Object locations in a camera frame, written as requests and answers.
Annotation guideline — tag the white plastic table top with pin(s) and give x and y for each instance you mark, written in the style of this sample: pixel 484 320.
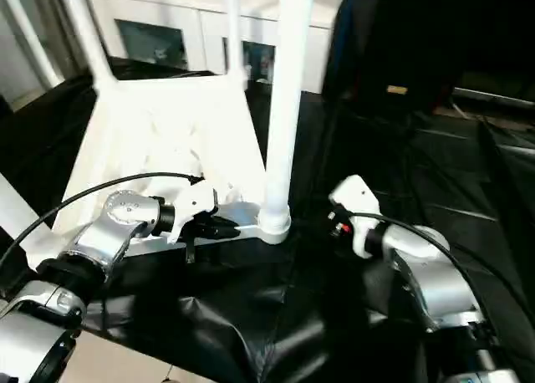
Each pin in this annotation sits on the white plastic table top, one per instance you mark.
pixel 167 107

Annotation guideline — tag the white plastic table leg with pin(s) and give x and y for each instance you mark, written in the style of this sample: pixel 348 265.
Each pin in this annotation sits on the white plastic table leg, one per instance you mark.
pixel 288 86
pixel 21 207
pixel 232 32
pixel 88 36

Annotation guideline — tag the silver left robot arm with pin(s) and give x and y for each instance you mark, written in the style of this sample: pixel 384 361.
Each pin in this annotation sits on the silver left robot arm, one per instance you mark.
pixel 121 216

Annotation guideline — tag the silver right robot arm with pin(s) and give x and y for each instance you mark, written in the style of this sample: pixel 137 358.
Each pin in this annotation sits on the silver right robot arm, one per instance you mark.
pixel 439 282

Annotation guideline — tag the black plastic mat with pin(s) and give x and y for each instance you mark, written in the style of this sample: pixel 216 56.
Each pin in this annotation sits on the black plastic mat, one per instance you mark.
pixel 418 170

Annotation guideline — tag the black speaker box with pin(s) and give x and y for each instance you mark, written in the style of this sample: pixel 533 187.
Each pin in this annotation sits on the black speaker box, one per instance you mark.
pixel 397 36

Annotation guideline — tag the black television edge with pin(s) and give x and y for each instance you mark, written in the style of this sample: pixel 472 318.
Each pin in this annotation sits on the black television edge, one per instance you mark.
pixel 497 98

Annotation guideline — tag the white glass-door cabinet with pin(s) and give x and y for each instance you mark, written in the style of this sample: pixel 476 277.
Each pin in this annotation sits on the white glass-door cabinet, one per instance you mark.
pixel 167 6

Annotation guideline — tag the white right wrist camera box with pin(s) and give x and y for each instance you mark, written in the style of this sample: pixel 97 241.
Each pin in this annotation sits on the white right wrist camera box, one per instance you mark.
pixel 355 195

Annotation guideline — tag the white door frame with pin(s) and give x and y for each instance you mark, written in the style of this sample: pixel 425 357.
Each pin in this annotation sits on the white door frame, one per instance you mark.
pixel 29 36

